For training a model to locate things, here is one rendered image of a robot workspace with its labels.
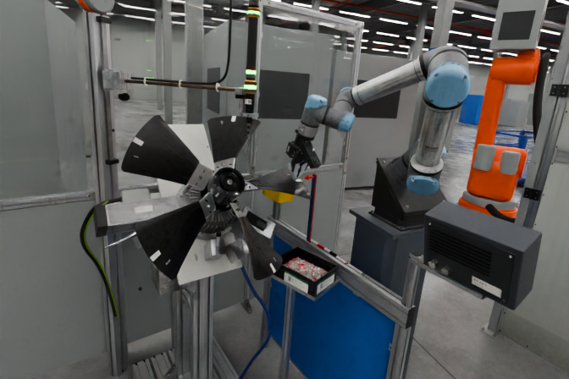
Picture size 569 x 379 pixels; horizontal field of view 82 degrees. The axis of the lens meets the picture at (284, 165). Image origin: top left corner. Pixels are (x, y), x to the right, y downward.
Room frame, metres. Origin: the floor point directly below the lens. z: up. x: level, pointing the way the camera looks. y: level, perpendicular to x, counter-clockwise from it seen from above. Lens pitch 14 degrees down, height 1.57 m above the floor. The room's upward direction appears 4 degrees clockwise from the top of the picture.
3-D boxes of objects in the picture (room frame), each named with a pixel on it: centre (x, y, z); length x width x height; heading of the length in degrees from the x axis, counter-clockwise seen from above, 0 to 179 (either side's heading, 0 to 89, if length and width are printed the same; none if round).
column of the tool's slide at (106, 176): (1.44, 0.82, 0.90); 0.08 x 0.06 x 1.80; 161
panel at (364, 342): (1.34, -0.21, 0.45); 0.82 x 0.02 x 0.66; 36
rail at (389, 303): (1.34, -0.21, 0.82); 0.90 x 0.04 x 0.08; 36
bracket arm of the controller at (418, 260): (0.91, -0.52, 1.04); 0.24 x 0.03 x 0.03; 36
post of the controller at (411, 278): (0.99, -0.46, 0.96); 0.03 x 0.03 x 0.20; 36
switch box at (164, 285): (1.35, 0.52, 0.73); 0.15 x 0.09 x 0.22; 36
